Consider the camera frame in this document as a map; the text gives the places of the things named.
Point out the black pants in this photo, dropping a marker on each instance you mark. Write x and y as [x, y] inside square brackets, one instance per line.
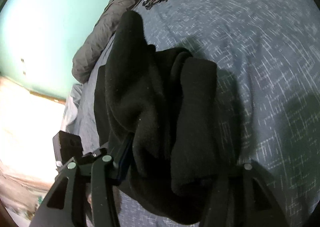
[150, 91]

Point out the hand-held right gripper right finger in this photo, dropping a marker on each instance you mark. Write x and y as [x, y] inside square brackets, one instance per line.
[220, 199]

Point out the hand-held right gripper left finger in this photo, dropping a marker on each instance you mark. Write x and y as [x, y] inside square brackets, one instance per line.
[123, 162]

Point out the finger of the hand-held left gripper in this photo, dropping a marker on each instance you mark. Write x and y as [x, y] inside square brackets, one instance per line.
[98, 151]

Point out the light grey bedsheet bundle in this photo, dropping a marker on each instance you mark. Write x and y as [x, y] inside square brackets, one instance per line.
[72, 101]

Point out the grey rolled duvet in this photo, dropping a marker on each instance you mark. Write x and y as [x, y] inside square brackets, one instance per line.
[100, 41]

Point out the wooden window frame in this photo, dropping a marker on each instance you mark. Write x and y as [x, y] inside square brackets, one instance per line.
[50, 96]

